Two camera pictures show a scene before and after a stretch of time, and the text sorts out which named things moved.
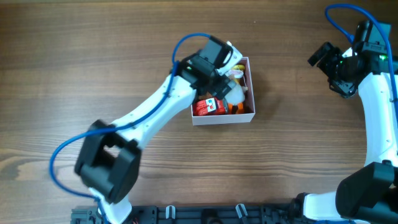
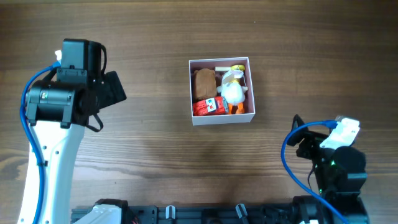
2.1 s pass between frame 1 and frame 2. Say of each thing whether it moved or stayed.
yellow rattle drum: stayed
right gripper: moved
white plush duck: stayed
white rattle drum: stayed
